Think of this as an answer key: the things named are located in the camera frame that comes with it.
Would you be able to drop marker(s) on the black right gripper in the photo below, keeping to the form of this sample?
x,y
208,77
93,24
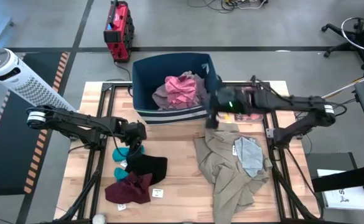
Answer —
x,y
247,101

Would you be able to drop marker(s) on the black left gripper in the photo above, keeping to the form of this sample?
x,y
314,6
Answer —
x,y
136,132

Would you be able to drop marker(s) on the white paper tag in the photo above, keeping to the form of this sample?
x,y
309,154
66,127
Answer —
x,y
121,207
124,163
157,193
234,150

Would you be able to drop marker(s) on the black garment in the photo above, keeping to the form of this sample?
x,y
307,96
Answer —
x,y
150,168

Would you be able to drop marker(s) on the maroon garment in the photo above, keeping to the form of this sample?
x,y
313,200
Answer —
x,y
128,189

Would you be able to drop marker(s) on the pink garment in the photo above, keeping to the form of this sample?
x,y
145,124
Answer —
x,y
180,90

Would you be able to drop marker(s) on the grey knit garment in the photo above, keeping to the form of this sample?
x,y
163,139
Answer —
x,y
249,157

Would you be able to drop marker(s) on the mauve garment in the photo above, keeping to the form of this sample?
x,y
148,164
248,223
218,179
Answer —
x,y
161,99

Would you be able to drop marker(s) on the tan garment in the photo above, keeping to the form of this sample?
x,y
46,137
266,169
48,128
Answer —
x,y
225,180

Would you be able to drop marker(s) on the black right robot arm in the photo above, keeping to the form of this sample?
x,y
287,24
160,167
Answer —
x,y
293,102

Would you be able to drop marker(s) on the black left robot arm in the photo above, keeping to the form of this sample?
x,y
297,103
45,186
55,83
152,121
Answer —
x,y
76,123

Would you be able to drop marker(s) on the navy white striped fabric bin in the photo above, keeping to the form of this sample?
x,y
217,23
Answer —
x,y
147,81

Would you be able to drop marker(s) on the red power unit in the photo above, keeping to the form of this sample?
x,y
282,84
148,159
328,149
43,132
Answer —
x,y
119,31

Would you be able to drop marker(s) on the black hazard striped floor mat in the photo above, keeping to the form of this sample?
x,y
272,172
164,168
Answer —
x,y
7,149

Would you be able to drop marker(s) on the white pole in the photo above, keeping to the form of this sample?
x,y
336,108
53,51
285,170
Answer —
x,y
340,90

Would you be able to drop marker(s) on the white tower fan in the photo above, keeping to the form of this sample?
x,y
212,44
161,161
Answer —
x,y
20,81

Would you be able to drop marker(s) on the black beam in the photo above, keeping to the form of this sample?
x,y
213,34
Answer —
x,y
346,179

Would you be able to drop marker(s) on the white printed paper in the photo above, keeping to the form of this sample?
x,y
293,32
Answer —
x,y
349,199

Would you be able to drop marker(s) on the black office chair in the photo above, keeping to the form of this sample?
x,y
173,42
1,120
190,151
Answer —
x,y
360,39

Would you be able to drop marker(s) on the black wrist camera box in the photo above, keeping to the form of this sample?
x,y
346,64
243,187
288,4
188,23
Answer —
x,y
231,102

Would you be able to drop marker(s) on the black metal table frame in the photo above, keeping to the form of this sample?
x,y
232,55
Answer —
x,y
116,84

